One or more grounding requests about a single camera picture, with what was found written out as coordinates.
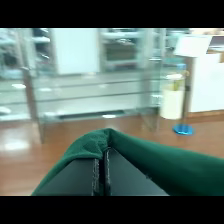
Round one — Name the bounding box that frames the sign stand with blue base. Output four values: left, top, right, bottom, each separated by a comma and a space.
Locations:
172, 34, 212, 136

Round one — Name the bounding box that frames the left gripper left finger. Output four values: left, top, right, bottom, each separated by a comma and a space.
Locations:
40, 157, 101, 196

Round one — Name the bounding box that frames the white waste bin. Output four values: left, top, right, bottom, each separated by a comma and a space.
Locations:
159, 87, 185, 121

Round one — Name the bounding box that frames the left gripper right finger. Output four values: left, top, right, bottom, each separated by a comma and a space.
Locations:
103, 146, 170, 196

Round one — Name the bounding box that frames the dark green shirt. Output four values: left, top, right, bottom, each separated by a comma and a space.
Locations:
31, 127, 224, 196

